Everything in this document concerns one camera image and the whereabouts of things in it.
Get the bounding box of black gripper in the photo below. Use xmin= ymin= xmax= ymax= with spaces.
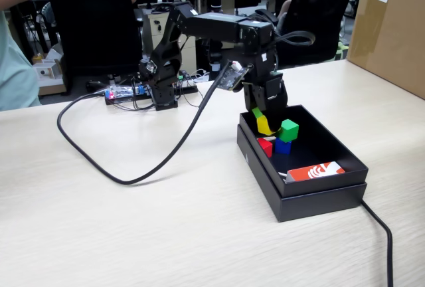
xmin=241 ymin=70 xmax=290 ymax=136

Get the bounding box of yellow wooden cube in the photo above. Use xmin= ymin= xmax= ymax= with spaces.
xmin=256 ymin=114 xmax=282 ymax=137

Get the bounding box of green wooden cube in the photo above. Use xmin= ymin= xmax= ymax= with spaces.
xmin=278 ymin=119 xmax=299 ymax=142

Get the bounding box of red wooden cube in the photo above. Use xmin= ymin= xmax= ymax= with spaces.
xmin=258 ymin=138 xmax=274 ymax=158

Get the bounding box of blue wooden cube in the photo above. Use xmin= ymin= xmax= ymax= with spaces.
xmin=274 ymin=137 xmax=293 ymax=155

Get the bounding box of black cardboard box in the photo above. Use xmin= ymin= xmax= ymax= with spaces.
xmin=238 ymin=103 xmax=369 ymax=198

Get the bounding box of black open box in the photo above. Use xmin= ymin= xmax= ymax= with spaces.
xmin=236 ymin=124 xmax=368 ymax=223

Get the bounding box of large brown cardboard box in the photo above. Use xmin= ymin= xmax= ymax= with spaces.
xmin=346 ymin=0 xmax=425 ymax=100

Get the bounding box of open white cardboard box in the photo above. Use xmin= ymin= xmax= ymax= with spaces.
xmin=31 ymin=58 xmax=66 ymax=96

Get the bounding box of orange white card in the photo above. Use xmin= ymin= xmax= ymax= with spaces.
xmin=286 ymin=161 xmax=346 ymax=184

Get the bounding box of green black checkered mat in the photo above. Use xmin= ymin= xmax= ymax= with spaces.
xmin=333 ymin=41 xmax=350 ymax=62

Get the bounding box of seated person with bare legs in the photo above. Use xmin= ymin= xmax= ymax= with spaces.
xmin=258 ymin=0 xmax=294 ymax=35

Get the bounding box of black office chair with armrest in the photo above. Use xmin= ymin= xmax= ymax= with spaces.
xmin=254 ymin=0 xmax=360 ymax=68

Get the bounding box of controller board with red LED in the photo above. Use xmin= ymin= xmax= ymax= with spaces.
xmin=104 ymin=84 xmax=147 ymax=106

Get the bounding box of black mesh office chair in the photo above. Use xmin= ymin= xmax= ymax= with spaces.
xmin=42 ymin=0 xmax=143 ymax=78

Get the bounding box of person in teal shirt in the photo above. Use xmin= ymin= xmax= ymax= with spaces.
xmin=0 ymin=11 xmax=43 ymax=112

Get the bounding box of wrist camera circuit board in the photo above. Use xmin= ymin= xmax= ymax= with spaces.
xmin=216 ymin=62 xmax=250 ymax=94

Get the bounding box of thin black wire bundle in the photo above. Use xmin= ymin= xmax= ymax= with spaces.
xmin=131 ymin=67 xmax=207 ymax=112

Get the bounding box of thick black camera cable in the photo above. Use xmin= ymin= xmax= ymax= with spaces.
xmin=56 ymin=62 xmax=234 ymax=186

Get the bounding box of thick black table cable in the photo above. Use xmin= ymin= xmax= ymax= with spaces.
xmin=360 ymin=199 xmax=394 ymax=287

